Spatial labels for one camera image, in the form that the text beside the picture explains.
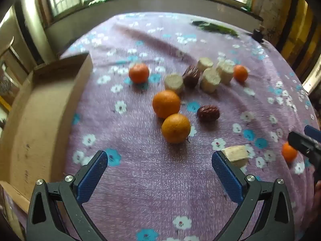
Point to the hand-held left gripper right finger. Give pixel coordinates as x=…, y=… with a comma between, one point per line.
x=225, y=175

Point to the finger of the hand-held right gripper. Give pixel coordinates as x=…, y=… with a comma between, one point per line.
x=313, y=131
x=301, y=143

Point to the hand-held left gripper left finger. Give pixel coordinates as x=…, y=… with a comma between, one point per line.
x=92, y=175

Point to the small tangerine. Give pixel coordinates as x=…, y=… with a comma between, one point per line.
x=139, y=73
x=288, y=152
x=240, y=73

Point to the white sugarcane piece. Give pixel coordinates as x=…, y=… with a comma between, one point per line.
x=205, y=64
x=237, y=155
x=225, y=71
x=210, y=80
x=174, y=83

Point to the dried red date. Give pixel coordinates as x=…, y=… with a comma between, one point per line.
x=208, y=113
x=191, y=76

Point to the large orange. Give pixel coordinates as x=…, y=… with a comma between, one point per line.
x=166, y=104
x=175, y=128

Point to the brown cardboard box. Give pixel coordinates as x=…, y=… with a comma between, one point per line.
x=37, y=120

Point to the purple floral tablecloth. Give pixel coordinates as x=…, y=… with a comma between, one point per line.
x=140, y=180

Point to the small dark box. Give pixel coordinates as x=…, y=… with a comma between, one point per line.
x=257, y=35

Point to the green leafy vegetable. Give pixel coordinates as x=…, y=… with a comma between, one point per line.
x=215, y=27

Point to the green bottle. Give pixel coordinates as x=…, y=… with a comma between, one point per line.
x=248, y=3

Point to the tall white appliance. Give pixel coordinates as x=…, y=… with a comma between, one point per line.
x=32, y=25

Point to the green rag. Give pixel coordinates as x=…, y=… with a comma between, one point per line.
x=99, y=1

